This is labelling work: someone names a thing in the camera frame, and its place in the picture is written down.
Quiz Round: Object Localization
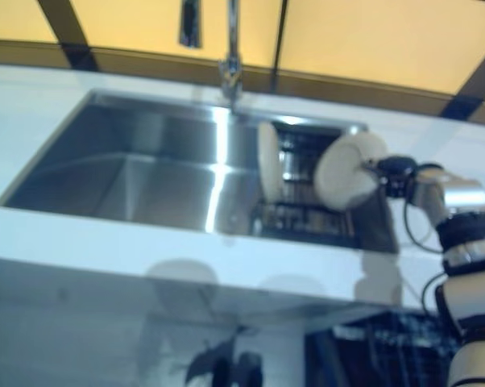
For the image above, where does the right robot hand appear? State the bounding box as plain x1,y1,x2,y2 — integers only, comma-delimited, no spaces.
361,155,420,201

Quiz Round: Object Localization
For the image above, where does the cream deep plate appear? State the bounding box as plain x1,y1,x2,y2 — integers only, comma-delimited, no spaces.
313,131,389,211

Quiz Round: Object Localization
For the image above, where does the black sink dish rack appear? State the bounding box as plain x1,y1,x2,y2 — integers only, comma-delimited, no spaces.
252,123,357,239

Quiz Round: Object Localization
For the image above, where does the chrome gooseneck faucet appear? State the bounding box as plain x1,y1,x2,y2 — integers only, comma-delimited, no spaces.
177,0,246,119

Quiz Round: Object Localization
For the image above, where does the stainless steel sink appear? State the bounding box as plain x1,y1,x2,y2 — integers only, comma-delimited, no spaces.
0,88,401,256

